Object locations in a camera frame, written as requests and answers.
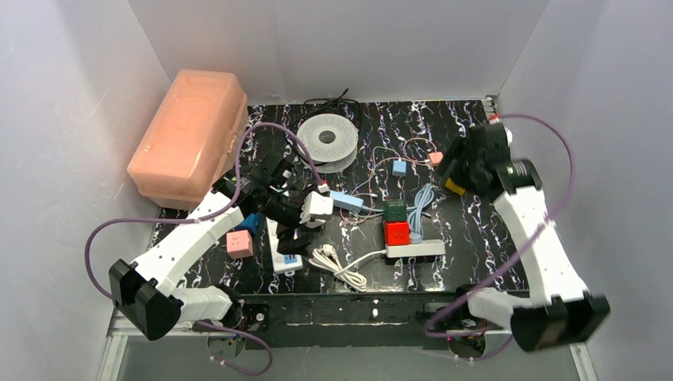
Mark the white colourful power strip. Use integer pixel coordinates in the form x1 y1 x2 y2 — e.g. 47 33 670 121
265 217 305 275

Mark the white plug with cable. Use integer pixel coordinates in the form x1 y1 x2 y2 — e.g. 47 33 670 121
308 244 386 292

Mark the white yellow cube adapter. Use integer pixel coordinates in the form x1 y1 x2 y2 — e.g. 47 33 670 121
444 178 466 196

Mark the blue cube adapter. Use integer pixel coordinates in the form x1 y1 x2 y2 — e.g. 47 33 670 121
235 213 262 237

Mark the pink cube adapter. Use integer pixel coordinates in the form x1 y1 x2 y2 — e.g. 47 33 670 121
225 230 254 260

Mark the light blue power strip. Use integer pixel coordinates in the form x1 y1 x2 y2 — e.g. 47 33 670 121
329 190 364 214

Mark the white small power strip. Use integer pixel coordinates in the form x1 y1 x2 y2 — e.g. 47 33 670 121
385 240 446 259

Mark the red cube adapter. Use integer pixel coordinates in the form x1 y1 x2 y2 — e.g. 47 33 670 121
383 221 410 246

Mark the green cube adapter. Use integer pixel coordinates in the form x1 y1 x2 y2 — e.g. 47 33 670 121
383 200 407 222

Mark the light blue usb charger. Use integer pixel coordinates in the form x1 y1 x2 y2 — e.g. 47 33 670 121
391 160 407 178

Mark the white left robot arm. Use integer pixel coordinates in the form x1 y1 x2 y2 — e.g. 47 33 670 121
109 160 329 341

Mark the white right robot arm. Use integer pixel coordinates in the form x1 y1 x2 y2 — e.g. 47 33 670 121
425 118 611 352

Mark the small pink usb charger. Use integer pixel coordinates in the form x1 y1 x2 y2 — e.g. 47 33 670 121
426 152 444 167

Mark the white perforated round speaker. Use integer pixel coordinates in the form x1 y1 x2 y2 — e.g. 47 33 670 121
297 114 359 174

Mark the pink translucent storage box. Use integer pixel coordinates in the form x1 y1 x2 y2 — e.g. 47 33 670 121
127 69 248 210

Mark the light blue cable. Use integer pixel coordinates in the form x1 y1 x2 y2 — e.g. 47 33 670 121
407 183 437 244

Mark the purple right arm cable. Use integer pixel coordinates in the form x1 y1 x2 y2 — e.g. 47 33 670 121
423 114 577 364

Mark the black cable behind speaker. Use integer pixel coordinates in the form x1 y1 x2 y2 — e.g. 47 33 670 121
281 87 363 159

